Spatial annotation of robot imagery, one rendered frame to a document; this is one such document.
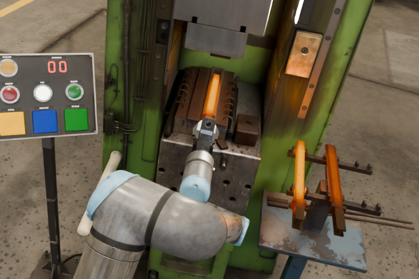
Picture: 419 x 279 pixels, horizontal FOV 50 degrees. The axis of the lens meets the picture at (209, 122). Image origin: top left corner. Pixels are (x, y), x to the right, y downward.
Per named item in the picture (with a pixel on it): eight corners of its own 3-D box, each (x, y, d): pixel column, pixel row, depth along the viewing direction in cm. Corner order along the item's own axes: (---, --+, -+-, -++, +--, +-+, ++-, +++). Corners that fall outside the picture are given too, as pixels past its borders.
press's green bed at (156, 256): (218, 299, 218) (237, 236, 191) (143, 284, 218) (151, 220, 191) (227, 216, 263) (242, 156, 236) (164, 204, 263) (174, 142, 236)
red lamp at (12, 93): (15, 103, 143) (14, 92, 141) (0, 101, 143) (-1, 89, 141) (19, 98, 146) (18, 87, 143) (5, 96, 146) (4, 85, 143)
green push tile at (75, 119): (88, 129, 153) (87, 108, 152) (65, 131, 150) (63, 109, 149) (88, 129, 155) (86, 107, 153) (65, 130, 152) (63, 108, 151)
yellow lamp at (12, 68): (13, 77, 142) (12, 65, 140) (-1, 74, 142) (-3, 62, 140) (17, 73, 145) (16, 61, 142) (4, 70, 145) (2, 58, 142)
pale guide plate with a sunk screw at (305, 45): (308, 78, 164) (322, 36, 154) (284, 73, 164) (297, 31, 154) (308, 75, 166) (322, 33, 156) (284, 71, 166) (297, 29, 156)
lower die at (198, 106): (224, 141, 170) (227, 123, 165) (172, 131, 170) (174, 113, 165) (231, 86, 204) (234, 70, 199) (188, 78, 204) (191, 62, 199)
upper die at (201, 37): (242, 59, 149) (248, 33, 144) (184, 48, 149) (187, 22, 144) (247, 14, 184) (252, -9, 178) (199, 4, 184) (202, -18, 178)
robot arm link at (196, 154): (186, 156, 140) (216, 161, 140) (189, 146, 144) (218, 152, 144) (183, 176, 145) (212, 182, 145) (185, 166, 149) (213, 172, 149)
